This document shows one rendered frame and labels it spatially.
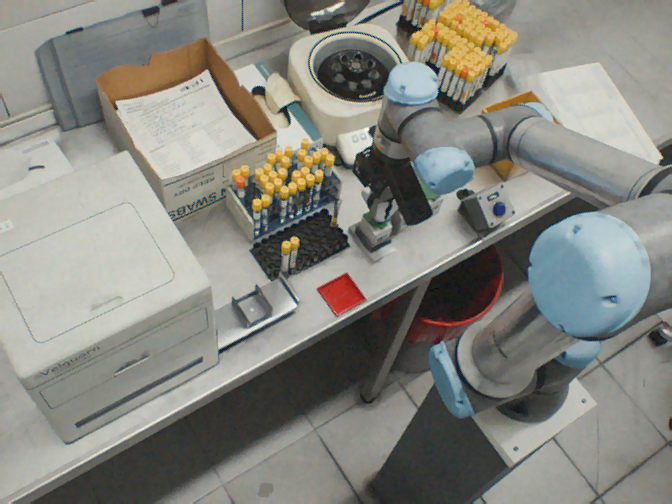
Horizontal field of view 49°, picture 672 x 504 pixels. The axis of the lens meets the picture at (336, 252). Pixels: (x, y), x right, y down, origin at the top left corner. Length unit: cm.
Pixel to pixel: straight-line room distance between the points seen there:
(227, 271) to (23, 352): 48
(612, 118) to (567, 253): 109
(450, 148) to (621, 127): 81
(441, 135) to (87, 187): 52
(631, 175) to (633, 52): 112
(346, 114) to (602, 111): 63
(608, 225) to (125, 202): 69
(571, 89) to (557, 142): 81
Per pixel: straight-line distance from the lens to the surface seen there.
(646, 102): 190
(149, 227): 109
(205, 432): 219
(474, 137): 107
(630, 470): 243
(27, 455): 131
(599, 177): 94
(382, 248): 142
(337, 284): 138
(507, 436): 131
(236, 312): 130
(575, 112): 178
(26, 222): 113
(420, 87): 108
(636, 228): 74
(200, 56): 158
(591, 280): 72
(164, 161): 146
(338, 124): 149
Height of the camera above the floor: 209
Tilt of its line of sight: 59 degrees down
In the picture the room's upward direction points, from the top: 12 degrees clockwise
